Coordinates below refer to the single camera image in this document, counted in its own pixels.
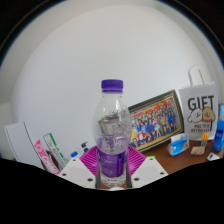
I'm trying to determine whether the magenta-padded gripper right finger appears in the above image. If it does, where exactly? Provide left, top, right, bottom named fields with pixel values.
left=124, top=145, right=169, bottom=189

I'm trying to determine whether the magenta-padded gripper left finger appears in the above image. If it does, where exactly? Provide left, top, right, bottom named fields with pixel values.
left=59, top=145, right=101, bottom=190

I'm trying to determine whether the clear purple-capped water bottle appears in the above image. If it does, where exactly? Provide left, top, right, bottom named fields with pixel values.
left=92, top=78, right=133, bottom=189

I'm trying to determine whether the dark blue pump bottle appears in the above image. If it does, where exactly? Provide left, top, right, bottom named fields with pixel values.
left=80, top=141, right=90, bottom=154

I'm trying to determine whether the brown wooden chair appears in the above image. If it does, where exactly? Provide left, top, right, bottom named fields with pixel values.
left=45, top=150, right=60, bottom=169

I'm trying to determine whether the long green and white box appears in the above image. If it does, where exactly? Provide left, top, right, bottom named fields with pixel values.
left=42, top=132, right=69, bottom=169

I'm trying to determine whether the long pink box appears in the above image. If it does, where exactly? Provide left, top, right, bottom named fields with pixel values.
left=33, top=139, right=61, bottom=176

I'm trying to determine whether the blue tissue pack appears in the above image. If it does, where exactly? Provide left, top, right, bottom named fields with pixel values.
left=166, top=133, right=190, bottom=157

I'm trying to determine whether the framed group photo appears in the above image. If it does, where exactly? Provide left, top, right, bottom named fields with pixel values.
left=127, top=89, right=185, bottom=154

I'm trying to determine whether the small patterned box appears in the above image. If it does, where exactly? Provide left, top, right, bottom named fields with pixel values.
left=190, top=145, right=206, bottom=157

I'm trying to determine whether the colourful puzzle cube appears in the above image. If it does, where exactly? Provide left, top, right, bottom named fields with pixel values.
left=200, top=133, right=210, bottom=148

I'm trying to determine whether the small white remote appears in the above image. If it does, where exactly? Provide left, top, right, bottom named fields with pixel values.
left=206, top=151, right=221, bottom=162

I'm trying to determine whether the white paper gift bag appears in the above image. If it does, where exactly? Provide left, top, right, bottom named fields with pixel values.
left=178, top=65, right=219, bottom=142

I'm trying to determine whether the blue detergent bottle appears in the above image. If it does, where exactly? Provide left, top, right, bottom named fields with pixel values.
left=212, top=104, right=224, bottom=153

